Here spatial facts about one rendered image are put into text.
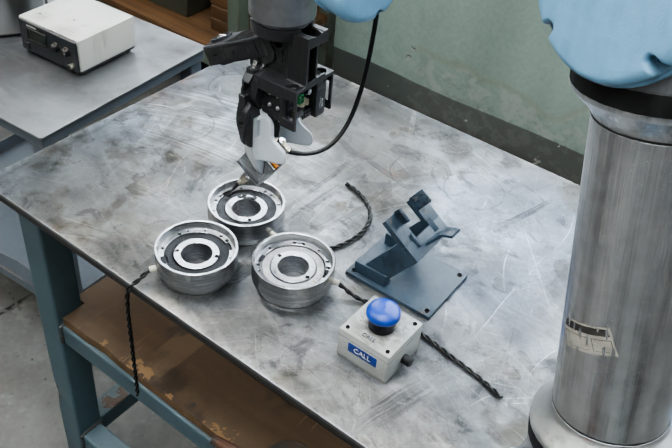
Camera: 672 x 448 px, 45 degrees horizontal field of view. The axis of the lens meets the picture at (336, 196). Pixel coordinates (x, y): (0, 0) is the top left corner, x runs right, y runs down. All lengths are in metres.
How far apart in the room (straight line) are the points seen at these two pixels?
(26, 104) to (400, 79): 1.59
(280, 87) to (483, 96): 1.88
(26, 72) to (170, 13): 1.25
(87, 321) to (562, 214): 0.76
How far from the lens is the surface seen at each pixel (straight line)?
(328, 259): 1.05
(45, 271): 1.32
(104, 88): 1.68
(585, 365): 0.60
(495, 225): 1.20
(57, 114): 1.62
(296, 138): 1.03
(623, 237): 0.53
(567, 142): 2.69
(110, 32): 1.74
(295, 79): 0.93
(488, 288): 1.10
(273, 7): 0.88
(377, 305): 0.94
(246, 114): 0.96
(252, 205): 1.14
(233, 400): 1.25
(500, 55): 2.68
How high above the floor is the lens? 1.54
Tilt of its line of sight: 38 degrees down
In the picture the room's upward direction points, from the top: 5 degrees clockwise
